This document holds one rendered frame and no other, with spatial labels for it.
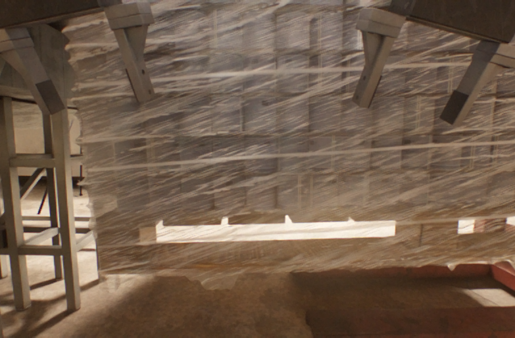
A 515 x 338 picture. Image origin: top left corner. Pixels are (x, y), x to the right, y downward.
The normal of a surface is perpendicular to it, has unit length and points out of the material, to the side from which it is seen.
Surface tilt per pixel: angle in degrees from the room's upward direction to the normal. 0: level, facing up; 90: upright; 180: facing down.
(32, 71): 83
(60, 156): 90
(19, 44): 83
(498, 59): 113
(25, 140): 90
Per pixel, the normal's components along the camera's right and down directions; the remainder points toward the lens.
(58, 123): 0.05, 0.13
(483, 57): -0.98, -0.14
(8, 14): -0.07, 0.51
